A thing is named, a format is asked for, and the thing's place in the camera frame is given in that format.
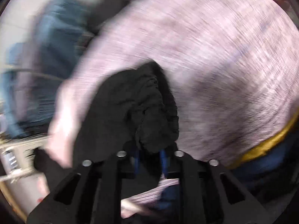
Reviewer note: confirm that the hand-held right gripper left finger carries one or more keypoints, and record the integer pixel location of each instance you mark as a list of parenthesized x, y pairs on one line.
[(136, 161)]

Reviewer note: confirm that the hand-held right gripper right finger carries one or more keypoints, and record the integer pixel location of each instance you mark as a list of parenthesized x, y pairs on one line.
[(163, 162)]

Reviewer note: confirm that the black ribbed knit garment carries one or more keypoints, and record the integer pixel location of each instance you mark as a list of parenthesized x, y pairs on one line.
[(130, 102)]

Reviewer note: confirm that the dark blue cloth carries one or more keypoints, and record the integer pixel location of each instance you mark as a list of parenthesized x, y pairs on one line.
[(268, 168)]

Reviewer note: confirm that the yellow cloth edge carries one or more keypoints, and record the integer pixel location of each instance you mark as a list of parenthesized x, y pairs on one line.
[(268, 144)]

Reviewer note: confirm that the pink heathered blanket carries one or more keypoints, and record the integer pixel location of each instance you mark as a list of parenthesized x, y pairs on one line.
[(222, 63)]

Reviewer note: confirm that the teal covered bed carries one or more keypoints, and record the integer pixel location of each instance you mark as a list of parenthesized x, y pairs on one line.
[(53, 51)]

